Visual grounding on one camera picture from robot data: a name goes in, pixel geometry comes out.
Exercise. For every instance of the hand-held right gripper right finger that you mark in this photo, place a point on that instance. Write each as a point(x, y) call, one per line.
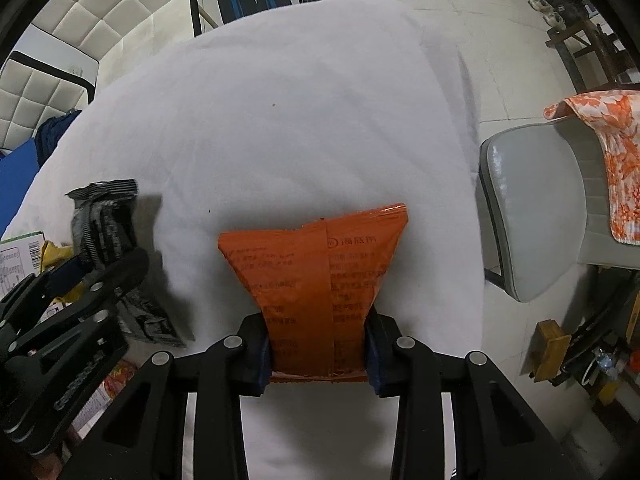
point(376, 360)

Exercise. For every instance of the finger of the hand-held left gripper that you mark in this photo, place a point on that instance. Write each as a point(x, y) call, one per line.
point(131, 266)
point(62, 280)

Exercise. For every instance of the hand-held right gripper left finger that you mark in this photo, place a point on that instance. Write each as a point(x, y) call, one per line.
point(260, 360)

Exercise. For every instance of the black snack packet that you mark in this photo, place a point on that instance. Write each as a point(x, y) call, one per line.
point(107, 230)

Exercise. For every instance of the orange snack packet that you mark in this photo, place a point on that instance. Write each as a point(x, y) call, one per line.
point(320, 290)

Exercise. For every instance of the yellow packet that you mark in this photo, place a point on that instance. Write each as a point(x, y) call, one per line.
point(55, 260)

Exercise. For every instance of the white printed box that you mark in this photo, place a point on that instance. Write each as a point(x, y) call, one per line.
point(22, 270)

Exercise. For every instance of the red and white packet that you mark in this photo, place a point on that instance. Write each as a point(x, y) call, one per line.
point(107, 395)

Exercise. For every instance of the blue mat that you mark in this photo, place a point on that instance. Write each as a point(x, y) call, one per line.
point(17, 185)

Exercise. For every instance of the dark blue cloth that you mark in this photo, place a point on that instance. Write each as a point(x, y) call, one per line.
point(55, 132)

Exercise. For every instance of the wooden block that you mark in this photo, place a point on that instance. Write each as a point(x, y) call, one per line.
point(550, 352)

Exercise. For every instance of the white quilted chair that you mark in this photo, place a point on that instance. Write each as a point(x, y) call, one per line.
point(105, 15)
point(35, 100)

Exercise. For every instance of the white tablecloth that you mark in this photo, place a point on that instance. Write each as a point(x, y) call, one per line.
point(280, 160)

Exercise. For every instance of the grey padded chair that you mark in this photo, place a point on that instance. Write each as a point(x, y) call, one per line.
point(545, 210)

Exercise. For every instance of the orange floral cloth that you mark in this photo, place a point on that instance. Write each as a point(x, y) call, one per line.
point(610, 150)

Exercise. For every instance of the dark wooden stool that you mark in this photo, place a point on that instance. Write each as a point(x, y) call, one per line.
point(587, 45)

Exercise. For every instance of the white shoe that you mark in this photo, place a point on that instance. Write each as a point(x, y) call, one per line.
point(554, 20)
point(541, 4)

